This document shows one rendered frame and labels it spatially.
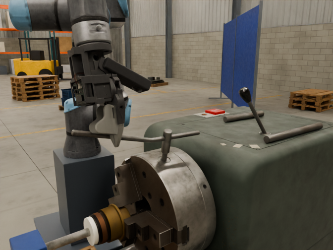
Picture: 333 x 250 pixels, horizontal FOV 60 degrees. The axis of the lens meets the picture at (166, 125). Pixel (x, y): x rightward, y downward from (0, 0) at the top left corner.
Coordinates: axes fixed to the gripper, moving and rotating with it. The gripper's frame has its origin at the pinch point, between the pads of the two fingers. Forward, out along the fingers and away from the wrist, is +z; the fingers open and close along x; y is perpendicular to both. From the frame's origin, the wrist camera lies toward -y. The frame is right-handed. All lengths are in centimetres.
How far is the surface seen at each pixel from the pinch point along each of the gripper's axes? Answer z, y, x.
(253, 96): 5, -421, -282
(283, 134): 7.5, -48.1, 8.3
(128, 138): 0.3, -3.5, -2.0
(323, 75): -22, -1012, -430
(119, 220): 20.3, -0.8, -8.4
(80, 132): -3.1, 7.4, -1.8
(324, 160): 19, -63, 12
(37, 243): 19.0, 17.7, -9.9
